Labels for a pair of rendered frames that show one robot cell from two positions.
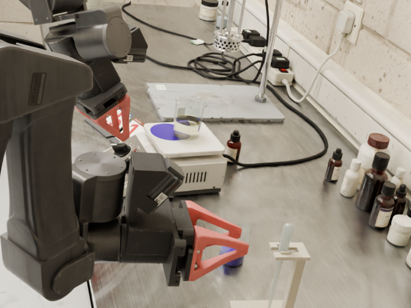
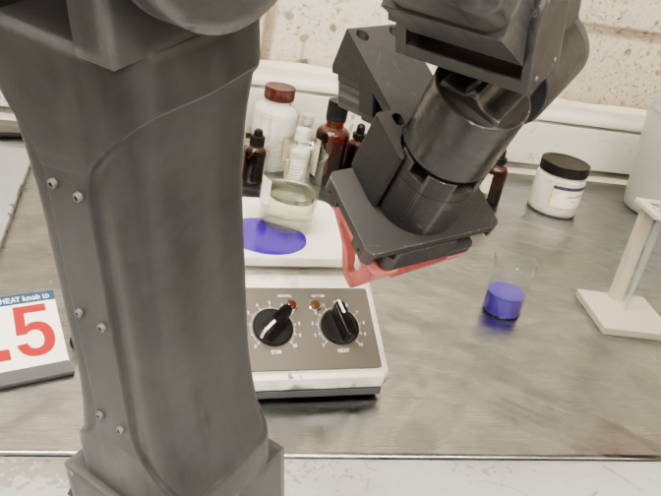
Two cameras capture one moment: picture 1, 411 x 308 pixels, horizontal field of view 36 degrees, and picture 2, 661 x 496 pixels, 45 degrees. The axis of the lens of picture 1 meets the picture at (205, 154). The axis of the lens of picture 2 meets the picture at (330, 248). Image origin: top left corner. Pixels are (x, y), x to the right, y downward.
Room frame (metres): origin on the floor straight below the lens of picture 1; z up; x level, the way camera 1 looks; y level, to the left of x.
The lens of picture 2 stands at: (0.92, 0.68, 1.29)
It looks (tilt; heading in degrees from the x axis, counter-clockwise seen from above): 26 degrees down; 274
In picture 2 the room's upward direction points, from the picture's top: 11 degrees clockwise
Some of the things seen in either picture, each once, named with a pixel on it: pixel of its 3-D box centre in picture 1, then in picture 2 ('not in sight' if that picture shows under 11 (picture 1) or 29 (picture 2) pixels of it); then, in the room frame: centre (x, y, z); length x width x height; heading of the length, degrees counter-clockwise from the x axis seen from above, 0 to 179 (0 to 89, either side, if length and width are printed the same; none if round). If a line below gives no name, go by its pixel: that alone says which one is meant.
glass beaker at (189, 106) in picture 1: (189, 118); (292, 185); (1.01, 0.04, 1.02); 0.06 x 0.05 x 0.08; 66
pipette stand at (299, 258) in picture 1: (272, 287); (643, 265); (0.65, -0.11, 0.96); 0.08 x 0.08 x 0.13; 14
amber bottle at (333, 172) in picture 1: (335, 164); (255, 155); (1.10, -0.25, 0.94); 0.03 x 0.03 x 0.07
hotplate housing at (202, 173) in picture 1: (167, 160); (281, 286); (1.00, 0.07, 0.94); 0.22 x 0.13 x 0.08; 116
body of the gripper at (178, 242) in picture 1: (150, 239); not in sight; (0.61, 0.05, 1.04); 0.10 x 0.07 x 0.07; 15
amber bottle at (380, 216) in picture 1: (383, 205); not in sight; (0.96, -0.32, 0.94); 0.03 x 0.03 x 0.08
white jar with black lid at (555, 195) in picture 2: not in sight; (559, 185); (0.71, -0.40, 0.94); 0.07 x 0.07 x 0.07
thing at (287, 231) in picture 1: (286, 240); not in sight; (0.65, -0.12, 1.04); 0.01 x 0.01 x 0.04; 15
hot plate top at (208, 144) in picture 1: (183, 138); (281, 229); (1.01, 0.04, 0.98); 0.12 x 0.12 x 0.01; 26
